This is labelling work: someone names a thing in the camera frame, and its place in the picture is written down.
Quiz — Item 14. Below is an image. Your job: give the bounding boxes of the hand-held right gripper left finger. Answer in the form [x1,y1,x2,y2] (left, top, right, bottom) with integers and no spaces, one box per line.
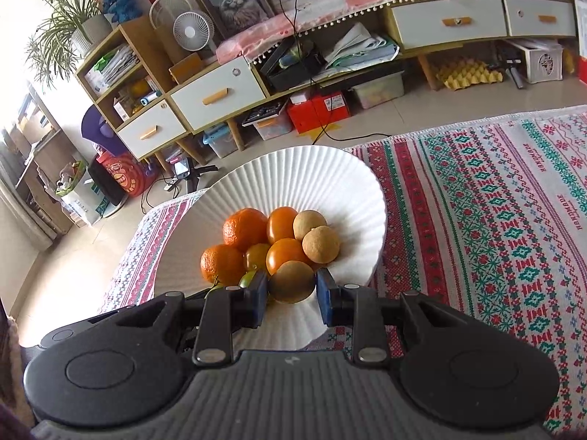
[87,271,269,368]

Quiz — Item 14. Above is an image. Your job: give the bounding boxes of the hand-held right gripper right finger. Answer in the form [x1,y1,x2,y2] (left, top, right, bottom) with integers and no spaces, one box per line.
[316,268,468,364]

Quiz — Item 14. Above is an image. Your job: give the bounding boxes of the brown longan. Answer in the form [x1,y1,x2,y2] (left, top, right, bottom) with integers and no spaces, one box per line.
[293,210,327,241]
[268,260,317,304]
[303,225,341,264]

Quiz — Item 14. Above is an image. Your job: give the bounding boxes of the large orange-green tomato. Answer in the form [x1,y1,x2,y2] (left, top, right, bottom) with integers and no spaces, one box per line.
[244,243,271,272]

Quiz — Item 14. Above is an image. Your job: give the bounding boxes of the mandarin orange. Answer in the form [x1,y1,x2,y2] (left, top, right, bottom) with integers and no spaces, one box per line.
[200,244,246,285]
[223,208,269,252]

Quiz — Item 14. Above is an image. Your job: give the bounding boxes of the orange tomato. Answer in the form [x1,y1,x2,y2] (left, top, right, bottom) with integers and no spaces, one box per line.
[267,206,300,245]
[266,238,313,273]

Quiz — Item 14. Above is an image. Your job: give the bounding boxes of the white ribbed bowl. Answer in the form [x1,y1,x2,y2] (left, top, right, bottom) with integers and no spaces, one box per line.
[153,145,388,351]

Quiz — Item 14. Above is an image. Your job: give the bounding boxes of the phone on tripod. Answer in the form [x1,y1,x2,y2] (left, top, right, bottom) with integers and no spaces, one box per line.
[173,158,218,193]

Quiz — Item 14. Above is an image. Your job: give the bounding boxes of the clear plastic storage bin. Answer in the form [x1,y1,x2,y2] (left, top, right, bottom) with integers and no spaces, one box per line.
[202,124,239,159]
[243,101,294,141]
[351,71,406,111]

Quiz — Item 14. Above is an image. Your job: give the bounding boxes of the patterned woven tablecloth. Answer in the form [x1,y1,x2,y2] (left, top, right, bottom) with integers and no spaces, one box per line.
[96,105,587,440]

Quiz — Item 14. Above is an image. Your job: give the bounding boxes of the red printed bag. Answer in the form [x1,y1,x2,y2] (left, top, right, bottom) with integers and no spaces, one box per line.
[95,150,152,198]

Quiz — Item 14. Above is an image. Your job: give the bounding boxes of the wooden single-drawer cabinet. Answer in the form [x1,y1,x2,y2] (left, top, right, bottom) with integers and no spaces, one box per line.
[167,55,270,152]

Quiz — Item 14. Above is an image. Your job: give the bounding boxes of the black flat screen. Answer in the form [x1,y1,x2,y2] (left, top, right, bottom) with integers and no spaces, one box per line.
[87,162,128,207]

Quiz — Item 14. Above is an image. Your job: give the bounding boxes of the red shoe box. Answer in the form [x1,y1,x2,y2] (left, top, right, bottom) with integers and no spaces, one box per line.
[287,89,354,133]

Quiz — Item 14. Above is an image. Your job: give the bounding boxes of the white cardboard box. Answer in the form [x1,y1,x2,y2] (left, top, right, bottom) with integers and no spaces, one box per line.
[59,183,111,226]

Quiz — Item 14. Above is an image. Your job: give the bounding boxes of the black storage box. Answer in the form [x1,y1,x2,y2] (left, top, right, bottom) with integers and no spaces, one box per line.
[259,39,327,92]

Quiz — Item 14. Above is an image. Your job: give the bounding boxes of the purple bag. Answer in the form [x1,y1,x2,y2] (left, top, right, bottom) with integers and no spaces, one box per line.
[81,103,131,154]

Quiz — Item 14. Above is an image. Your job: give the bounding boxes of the small cardboard box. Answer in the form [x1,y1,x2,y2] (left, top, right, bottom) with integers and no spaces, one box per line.
[169,52,205,84]

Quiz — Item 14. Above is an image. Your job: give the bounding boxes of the pile of folded papers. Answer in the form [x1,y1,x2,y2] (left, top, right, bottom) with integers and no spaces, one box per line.
[323,23,400,76]

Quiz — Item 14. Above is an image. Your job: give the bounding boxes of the yellow egg tray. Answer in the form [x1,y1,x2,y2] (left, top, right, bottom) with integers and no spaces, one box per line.
[433,62,503,91]

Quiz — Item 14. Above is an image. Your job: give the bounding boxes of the wooden side desk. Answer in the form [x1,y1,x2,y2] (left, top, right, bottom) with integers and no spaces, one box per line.
[0,80,74,250]

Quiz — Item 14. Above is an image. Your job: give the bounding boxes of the stack of papers on shelf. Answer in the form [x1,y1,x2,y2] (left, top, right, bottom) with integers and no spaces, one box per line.
[85,43,141,95]

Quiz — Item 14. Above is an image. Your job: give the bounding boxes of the small white desk fan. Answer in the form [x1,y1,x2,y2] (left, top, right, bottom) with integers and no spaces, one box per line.
[173,10,216,53]

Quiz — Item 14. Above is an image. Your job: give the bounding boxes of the long low wooden cabinet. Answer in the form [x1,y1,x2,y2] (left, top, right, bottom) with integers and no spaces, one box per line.
[248,0,579,97]

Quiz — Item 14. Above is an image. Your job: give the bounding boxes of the tall wooden shelf cabinet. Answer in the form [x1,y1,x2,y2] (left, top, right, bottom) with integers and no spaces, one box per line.
[74,23,207,175]

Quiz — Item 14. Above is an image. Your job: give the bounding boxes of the framed cat picture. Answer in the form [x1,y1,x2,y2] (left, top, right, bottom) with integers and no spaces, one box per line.
[188,0,276,42]

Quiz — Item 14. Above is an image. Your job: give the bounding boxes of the white carved box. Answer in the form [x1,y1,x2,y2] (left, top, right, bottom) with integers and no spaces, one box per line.
[507,39,565,84]

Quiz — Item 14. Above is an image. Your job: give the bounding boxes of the blue plush toy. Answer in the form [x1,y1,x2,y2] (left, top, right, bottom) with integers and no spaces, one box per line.
[103,0,139,23]

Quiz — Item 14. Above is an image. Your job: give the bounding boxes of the potted green plant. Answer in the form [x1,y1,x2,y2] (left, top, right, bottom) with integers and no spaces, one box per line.
[25,0,115,88]

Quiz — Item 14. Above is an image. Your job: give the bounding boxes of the black floor cable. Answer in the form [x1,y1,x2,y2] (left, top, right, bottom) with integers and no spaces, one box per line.
[140,179,179,214]

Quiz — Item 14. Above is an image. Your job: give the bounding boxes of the white drawer wooden handle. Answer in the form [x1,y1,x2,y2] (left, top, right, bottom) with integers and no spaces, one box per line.
[171,57,267,131]
[392,0,507,50]
[503,0,577,37]
[116,105,188,159]

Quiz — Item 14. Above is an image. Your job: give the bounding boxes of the white wire ring fan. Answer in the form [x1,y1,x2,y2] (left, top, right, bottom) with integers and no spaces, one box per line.
[149,0,191,40]

